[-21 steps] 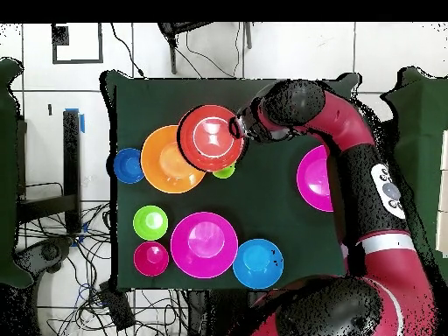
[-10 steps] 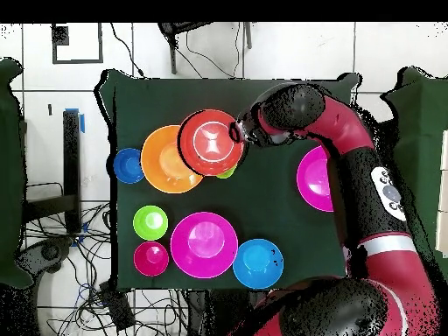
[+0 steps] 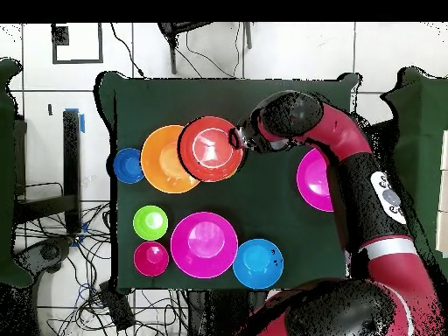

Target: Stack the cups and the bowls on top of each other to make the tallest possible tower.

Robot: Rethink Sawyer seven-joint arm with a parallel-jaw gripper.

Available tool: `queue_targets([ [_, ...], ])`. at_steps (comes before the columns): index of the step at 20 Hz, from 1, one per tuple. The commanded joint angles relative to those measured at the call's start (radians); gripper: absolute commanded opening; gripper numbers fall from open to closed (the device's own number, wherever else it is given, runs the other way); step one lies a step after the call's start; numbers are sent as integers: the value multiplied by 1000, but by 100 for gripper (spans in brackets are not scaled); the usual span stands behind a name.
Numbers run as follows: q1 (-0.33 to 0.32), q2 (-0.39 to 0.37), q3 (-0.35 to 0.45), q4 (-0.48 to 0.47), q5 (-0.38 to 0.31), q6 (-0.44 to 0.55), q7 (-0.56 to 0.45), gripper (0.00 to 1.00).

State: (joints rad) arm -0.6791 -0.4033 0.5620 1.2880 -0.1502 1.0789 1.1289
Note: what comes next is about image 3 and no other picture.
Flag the green-covered side table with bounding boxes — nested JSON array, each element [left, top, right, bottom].
[[0, 58, 34, 289], [380, 66, 448, 277]]

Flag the white boxes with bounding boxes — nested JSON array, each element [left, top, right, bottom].
[[435, 128, 448, 259]]

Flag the large orange bowl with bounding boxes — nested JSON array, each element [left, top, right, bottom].
[[140, 124, 202, 194]]

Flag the black cable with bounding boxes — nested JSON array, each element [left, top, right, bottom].
[[109, 22, 145, 77]]

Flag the dark green tablecloth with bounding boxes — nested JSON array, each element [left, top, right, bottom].
[[93, 70, 361, 293]]

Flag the tangle of cables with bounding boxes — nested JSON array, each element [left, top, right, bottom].
[[17, 200, 190, 336]]

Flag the black square frame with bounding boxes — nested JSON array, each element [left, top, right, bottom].
[[51, 22, 105, 65]]

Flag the small crimson bowl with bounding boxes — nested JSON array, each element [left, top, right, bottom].
[[133, 241, 171, 277]]

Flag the large pink bowl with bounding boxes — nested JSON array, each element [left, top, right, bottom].
[[170, 211, 240, 280], [296, 147, 334, 214]]

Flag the orange-red bowl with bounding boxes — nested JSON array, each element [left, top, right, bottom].
[[177, 115, 246, 184]]

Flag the small green bowl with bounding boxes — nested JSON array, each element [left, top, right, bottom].
[[132, 205, 170, 242]]

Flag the grey office chair base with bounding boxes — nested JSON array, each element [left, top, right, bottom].
[[15, 236, 74, 275]]

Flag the small dark blue bowl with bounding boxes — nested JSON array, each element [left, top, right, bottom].
[[112, 147, 145, 185]]

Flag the blue tape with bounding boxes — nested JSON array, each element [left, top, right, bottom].
[[64, 108, 86, 135]]

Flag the light blue bowl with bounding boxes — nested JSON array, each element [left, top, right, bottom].
[[232, 238, 285, 291]]

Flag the black bench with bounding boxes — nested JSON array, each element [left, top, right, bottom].
[[15, 109, 82, 235]]

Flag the black power brick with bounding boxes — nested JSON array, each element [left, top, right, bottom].
[[98, 280, 137, 333]]

